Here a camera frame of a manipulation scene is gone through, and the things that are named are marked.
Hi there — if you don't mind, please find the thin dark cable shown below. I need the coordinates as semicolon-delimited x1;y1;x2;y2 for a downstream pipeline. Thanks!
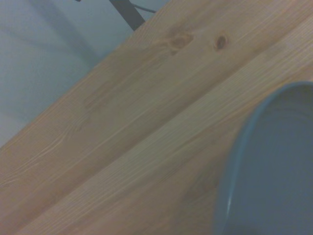
130;1;157;14

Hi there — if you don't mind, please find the dark metal stand leg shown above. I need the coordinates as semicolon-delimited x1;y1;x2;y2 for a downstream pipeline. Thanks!
109;0;146;32

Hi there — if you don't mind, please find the blue round plate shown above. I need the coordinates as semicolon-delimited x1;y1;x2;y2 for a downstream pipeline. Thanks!
213;81;313;235

